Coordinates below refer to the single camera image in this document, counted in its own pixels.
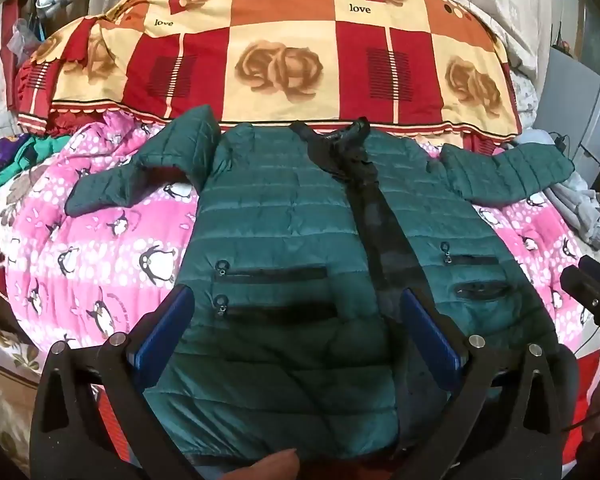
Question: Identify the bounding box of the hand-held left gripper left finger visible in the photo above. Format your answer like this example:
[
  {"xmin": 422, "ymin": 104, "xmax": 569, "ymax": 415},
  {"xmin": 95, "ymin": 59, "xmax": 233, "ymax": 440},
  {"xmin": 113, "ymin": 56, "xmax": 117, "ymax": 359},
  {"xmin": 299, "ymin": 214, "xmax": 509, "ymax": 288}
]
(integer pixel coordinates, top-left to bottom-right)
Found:
[{"xmin": 30, "ymin": 284, "xmax": 206, "ymax": 480}]

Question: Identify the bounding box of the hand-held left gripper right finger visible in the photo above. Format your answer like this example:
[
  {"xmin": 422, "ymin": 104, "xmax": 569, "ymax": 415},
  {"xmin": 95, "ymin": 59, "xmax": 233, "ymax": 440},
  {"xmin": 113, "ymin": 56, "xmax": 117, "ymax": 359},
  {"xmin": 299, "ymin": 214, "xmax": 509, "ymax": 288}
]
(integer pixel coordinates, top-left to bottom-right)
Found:
[{"xmin": 395, "ymin": 287, "xmax": 578, "ymax": 480}]

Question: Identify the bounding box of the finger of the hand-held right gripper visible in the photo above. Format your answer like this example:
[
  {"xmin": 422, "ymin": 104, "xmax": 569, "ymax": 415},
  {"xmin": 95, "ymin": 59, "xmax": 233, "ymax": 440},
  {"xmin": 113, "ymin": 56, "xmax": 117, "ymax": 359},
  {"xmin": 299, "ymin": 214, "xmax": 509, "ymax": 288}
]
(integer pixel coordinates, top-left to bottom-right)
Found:
[{"xmin": 561, "ymin": 255, "xmax": 600, "ymax": 323}]

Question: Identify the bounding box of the green quilted jacket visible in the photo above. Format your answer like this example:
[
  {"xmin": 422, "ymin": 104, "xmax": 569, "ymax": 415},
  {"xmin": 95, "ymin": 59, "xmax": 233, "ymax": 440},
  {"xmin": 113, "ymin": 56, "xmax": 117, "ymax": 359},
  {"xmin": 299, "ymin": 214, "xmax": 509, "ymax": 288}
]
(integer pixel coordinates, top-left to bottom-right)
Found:
[{"xmin": 65, "ymin": 105, "xmax": 573, "ymax": 466}]

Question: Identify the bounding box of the person's left hand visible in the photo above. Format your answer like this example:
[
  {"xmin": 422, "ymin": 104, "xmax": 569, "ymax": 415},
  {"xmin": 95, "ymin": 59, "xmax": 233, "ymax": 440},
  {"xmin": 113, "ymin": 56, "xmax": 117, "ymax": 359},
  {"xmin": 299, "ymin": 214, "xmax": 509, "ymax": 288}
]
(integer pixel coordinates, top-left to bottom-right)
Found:
[{"xmin": 219, "ymin": 450, "xmax": 301, "ymax": 480}]

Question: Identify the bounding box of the red cloth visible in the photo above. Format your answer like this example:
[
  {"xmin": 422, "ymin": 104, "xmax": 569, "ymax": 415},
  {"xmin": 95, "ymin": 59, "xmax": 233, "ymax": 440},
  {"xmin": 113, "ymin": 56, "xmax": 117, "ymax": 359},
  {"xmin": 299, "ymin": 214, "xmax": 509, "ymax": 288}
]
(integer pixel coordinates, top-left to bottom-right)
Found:
[{"xmin": 565, "ymin": 345, "xmax": 600, "ymax": 413}]

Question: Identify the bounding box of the grey cloth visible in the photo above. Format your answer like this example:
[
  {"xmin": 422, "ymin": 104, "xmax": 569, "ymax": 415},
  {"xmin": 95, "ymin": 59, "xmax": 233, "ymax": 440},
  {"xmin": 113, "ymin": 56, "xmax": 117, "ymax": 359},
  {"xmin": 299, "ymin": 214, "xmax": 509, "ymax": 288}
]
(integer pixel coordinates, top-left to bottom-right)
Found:
[{"xmin": 545, "ymin": 170, "xmax": 600, "ymax": 251}]

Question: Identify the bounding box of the pink penguin blanket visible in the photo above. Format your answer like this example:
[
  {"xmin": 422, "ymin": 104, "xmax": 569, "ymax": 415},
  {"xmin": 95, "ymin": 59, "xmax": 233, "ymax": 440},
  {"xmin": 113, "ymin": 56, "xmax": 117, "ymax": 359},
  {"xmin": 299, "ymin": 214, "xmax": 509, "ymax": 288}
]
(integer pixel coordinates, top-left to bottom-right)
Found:
[{"xmin": 5, "ymin": 110, "xmax": 600, "ymax": 361}]

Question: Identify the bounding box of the grey appliance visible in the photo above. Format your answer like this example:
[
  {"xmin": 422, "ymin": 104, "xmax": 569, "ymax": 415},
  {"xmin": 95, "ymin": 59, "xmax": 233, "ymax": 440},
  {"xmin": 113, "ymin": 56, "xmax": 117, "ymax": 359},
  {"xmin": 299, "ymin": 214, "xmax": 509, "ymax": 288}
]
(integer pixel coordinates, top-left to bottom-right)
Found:
[{"xmin": 534, "ymin": 47, "xmax": 600, "ymax": 181}]

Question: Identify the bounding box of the green and purple cloth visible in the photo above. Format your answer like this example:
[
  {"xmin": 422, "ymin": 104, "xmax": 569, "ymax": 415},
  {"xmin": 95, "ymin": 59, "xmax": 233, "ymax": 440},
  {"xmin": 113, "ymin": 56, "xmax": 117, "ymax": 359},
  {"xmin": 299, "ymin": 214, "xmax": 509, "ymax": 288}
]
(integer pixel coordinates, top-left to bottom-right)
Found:
[{"xmin": 0, "ymin": 134, "xmax": 67, "ymax": 202}]

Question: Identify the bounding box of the red checkered rose quilt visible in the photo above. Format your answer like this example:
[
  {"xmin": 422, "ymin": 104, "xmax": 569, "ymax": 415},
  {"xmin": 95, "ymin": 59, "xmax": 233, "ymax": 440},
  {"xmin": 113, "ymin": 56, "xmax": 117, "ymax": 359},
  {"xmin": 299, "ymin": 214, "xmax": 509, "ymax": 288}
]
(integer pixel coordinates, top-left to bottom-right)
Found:
[{"xmin": 15, "ymin": 0, "xmax": 523, "ymax": 137}]

